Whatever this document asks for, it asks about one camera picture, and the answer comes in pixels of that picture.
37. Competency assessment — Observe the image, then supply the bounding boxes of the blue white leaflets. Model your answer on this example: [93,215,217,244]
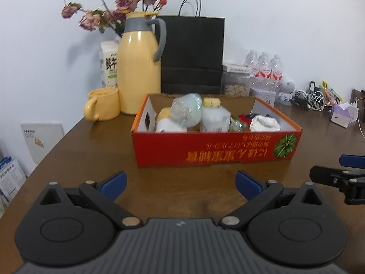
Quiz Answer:
[0,156,27,206]

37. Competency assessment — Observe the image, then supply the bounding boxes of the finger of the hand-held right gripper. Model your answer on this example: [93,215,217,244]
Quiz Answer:
[309,165,365,205]
[339,154,365,169]

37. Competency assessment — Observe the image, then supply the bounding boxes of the white milk carton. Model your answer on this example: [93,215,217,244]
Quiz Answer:
[99,40,120,89]

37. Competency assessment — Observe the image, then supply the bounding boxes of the purple tissue pack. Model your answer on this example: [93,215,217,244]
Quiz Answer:
[330,101,360,129]

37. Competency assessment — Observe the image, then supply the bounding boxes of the clear plastic bag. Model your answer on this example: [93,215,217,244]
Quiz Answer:
[170,92,204,128]

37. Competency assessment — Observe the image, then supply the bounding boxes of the white cloth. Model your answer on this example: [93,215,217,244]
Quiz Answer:
[249,114,282,132]

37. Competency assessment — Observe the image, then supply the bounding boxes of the brown leather item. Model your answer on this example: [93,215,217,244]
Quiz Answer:
[352,88,365,110]

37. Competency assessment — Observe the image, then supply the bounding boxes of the yellow thermos jug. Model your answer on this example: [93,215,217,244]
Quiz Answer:
[117,11,167,115]

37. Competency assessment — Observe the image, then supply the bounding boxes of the dried pink roses bouquet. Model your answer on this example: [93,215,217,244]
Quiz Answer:
[61,0,168,35]

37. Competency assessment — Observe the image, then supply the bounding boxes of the clear seed jar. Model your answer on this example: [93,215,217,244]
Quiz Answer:
[222,71,252,97]

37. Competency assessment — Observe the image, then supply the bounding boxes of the white printed tin box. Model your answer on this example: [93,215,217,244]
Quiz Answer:
[250,87,277,108]

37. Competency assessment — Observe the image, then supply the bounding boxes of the black paper bag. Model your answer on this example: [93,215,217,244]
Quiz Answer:
[155,0,226,95]

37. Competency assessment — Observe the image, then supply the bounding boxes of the white flat box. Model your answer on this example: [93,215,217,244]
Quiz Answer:
[222,62,252,74]

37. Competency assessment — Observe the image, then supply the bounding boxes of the thin white cable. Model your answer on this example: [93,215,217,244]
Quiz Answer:
[355,98,365,139]

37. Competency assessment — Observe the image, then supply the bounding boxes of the yellow sponge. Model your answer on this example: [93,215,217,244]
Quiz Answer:
[156,107,173,122]

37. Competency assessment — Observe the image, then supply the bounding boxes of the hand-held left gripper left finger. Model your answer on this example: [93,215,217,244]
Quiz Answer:
[39,170,143,229]

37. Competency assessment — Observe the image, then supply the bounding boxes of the red green foil wrapper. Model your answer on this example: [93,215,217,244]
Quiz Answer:
[229,113,253,132]

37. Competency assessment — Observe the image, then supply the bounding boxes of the red cardboard box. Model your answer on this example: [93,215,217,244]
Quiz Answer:
[131,92,303,168]

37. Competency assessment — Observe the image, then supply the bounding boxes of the white booklet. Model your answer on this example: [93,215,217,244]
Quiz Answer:
[20,122,65,165]

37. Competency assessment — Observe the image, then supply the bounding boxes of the black cable bundle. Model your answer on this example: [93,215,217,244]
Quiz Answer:
[290,90,310,110]

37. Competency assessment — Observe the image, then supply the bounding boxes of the yellow mug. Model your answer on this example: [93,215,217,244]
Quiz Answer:
[84,87,121,122]

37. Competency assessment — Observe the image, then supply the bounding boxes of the pale yellow block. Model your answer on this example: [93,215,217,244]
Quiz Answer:
[202,97,222,109]

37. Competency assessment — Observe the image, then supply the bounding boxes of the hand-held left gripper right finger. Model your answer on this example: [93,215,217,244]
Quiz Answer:
[219,170,324,229]

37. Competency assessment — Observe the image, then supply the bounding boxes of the white robot toy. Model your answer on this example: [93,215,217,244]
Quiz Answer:
[277,75,297,106]

